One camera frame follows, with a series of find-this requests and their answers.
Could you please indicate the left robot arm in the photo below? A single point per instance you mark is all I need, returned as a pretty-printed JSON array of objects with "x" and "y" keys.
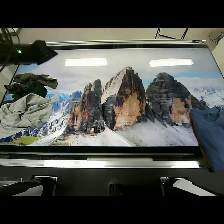
[{"x": 20, "y": 186}]

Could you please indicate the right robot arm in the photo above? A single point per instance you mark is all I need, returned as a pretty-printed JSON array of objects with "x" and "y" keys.
[{"x": 190, "y": 186}]

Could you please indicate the dark green garment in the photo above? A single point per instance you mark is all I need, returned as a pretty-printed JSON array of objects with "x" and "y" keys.
[{"x": 33, "y": 90}]

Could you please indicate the pale grey garment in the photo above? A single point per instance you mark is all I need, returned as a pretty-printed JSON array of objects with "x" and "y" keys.
[{"x": 26, "y": 113}]

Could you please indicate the olive garment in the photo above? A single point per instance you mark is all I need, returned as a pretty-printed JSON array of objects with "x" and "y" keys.
[{"x": 33, "y": 79}]

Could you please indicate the black device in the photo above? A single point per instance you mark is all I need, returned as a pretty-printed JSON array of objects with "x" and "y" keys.
[{"x": 33, "y": 52}]

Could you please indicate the blue garment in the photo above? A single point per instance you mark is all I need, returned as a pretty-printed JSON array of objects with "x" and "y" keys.
[{"x": 210, "y": 133}]

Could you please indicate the silver frame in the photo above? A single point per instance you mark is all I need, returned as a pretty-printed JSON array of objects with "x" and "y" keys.
[{"x": 100, "y": 163}]

